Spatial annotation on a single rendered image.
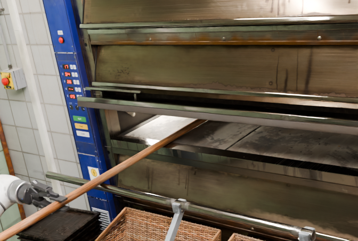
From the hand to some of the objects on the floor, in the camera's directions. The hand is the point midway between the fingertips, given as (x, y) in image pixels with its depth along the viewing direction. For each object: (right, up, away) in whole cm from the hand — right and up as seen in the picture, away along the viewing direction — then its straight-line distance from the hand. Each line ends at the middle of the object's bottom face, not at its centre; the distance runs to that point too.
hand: (59, 202), depth 207 cm
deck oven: (+152, -66, +111) cm, 199 cm away
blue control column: (+76, -60, +171) cm, 197 cm away
